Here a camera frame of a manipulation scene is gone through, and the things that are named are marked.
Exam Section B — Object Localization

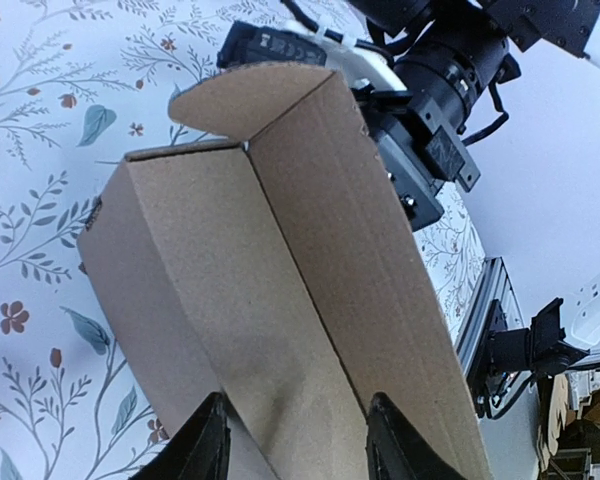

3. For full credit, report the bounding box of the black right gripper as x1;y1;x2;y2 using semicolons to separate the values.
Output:
354;38;521;231

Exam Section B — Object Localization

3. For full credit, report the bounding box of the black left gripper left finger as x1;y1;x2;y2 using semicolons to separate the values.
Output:
131;392;230;480

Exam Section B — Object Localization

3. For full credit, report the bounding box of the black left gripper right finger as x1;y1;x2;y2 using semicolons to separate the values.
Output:
365;392;469;480

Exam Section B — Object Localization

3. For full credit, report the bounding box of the brown cardboard box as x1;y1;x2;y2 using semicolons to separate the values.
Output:
78;63;491;479

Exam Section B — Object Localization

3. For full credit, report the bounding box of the cardboard pile in background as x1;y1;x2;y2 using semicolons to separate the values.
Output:
536;374;600;479

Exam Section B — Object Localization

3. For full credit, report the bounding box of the floral patterned table mat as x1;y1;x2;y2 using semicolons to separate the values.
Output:
0;1;476;479

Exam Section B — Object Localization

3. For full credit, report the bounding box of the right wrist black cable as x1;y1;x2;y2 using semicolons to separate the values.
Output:
279;0;511;149

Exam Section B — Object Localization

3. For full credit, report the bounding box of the aluminium front rail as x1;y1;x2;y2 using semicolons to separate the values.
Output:
454;257;525;379

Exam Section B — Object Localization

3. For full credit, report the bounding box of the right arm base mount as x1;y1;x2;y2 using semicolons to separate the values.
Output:
467;297;589;420

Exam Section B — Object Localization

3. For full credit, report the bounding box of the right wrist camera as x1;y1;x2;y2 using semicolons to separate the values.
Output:
215;19;414;101

